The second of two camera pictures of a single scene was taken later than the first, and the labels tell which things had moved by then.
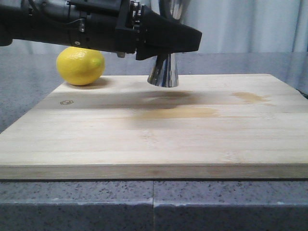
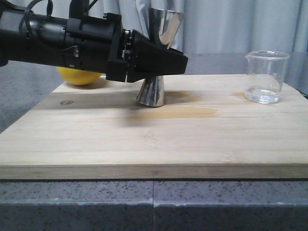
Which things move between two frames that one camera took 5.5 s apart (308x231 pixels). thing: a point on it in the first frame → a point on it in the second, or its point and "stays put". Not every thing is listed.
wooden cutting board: (122, 127) stays put
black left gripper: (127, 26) → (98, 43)
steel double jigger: (164, 72) → (163, 25)
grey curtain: (230, 26) stays put
